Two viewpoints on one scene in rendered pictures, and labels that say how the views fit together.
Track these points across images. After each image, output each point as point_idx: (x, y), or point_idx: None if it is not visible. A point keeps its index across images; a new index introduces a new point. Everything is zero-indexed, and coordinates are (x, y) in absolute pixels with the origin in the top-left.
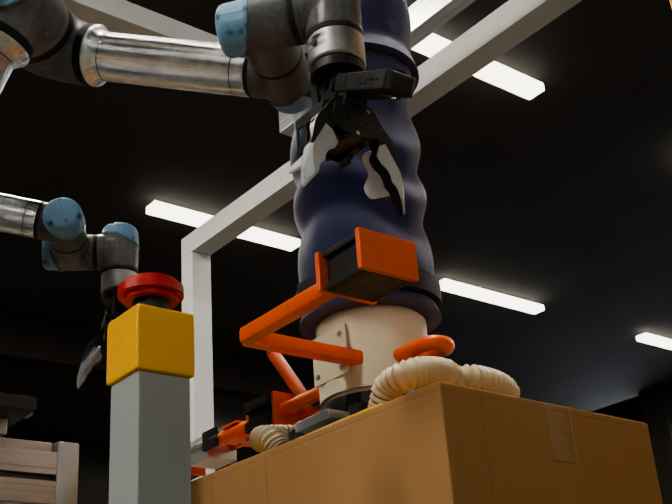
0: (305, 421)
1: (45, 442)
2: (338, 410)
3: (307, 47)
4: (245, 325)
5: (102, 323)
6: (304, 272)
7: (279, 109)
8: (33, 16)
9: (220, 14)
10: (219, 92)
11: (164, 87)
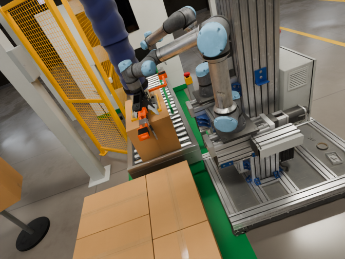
0: (156, 99)
1: (190, 100)
2: (153, 97)
3: (155, 44)
4: (166, 82)
5: (146, 95)
6: (144, 78)
7: (147, 48)
8: None
9: None
10: (154, 43)
11: (160, 39)
